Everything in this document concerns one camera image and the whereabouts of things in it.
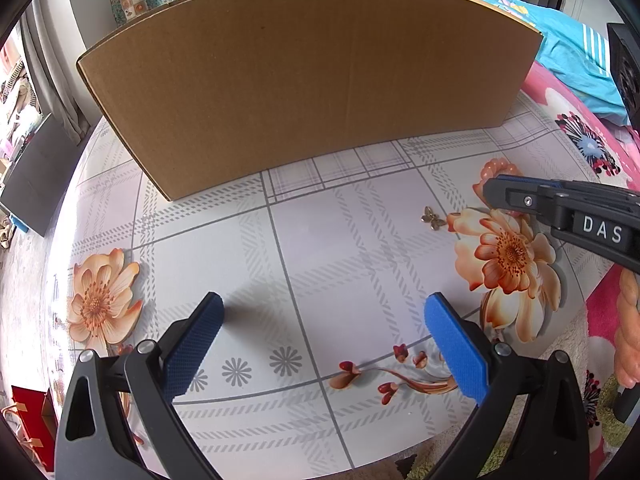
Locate person's right hand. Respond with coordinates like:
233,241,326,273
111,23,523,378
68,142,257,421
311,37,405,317
614,266,640,392

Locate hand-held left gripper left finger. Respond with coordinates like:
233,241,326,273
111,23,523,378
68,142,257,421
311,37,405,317
52,291,226,480

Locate bronze butterfly charm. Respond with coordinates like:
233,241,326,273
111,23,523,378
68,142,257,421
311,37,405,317
420,205,447,231

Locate brown cardboard box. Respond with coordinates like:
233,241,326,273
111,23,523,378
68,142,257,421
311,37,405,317
76,0,543,202

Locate orange pink bead bracelet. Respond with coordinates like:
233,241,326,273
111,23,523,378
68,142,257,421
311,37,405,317
472,157,518,196

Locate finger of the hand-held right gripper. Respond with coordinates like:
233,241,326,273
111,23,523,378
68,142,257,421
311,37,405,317
482,175,566,226

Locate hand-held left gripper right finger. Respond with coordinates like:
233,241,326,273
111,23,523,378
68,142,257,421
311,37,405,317
424,292,590,480

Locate pink floral blanket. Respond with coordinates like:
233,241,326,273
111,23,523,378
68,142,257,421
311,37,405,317
520,60,640,441

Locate red gift bag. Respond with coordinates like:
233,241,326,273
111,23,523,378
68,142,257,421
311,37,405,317
10,385,58,473

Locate grey curtain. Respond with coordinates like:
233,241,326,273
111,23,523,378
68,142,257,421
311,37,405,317
20,5,101,146

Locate tall patterned box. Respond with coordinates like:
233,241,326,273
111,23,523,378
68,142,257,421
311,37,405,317
120,0,147,23

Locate black cabinet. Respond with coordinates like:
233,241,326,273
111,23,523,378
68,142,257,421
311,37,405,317
0,112,93,236

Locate teal garment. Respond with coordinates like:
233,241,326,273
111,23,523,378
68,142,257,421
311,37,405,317
472,0,632,126

